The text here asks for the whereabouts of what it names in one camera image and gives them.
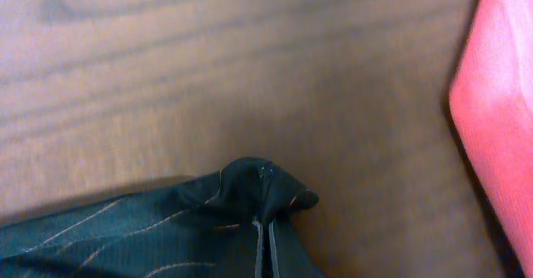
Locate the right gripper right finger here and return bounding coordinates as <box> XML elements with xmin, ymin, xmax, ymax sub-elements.
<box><xmin>268</xmin><ymin>221</ymin><xmax>280</xmax><ymax>278</ymax></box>

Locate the red printed t-shirt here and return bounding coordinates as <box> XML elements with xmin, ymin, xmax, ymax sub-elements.
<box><xmin>449</xmin><ymin>0</ymin><xmax>532</xmax><ymax>277</ymax></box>

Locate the black orange-patterned jersey shirt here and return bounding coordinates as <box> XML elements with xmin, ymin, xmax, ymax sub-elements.
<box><xmin>1</xmin><ymin>157</ymin><xmax>321</xmax><ymax>278</ymax></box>

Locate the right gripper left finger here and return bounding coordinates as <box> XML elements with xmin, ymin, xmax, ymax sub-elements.
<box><xmin>252</xmin><ymin>219</ymin><xmax>264</xmax><ymax>278</ymax></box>

